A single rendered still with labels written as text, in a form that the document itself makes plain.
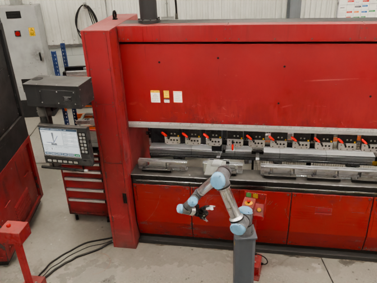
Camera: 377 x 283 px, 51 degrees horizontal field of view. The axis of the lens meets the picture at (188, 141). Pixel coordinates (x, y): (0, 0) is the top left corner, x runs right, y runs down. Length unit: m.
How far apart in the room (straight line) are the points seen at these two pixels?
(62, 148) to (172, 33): 1.35
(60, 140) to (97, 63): 0.73
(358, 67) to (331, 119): 0.50
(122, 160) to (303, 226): 1.88
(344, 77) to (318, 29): 0.47
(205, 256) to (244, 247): 0.99
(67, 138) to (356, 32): 2.48
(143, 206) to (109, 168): 0.58
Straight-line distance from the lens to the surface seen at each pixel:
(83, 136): 3.38
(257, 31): 3.42
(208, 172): 3.71
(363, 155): 4.27
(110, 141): 3.79
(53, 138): 3.54
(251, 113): 3.64
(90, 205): 4.78
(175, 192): 4.02
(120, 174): 3.93
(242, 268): 3.54
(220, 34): 3.43
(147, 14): 3.60
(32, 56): 7.93
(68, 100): 3.34
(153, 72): 3.64
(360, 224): 4.20
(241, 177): 3.89
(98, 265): 4.37
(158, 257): 4.33
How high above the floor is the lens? 2.91
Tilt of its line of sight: 26 degrees down
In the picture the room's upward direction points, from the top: 2 degrees counter-clockwise
